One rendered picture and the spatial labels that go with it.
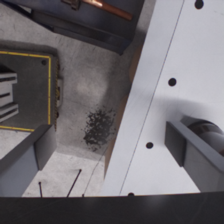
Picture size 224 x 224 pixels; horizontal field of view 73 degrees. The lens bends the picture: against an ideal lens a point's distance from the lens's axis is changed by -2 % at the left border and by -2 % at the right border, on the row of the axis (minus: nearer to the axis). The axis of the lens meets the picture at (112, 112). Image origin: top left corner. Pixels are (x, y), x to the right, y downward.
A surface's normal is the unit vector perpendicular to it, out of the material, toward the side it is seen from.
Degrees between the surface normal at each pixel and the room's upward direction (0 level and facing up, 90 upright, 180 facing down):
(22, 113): 0
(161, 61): 11
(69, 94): 0
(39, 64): 0
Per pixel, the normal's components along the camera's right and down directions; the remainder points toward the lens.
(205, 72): 0.01, 0.29
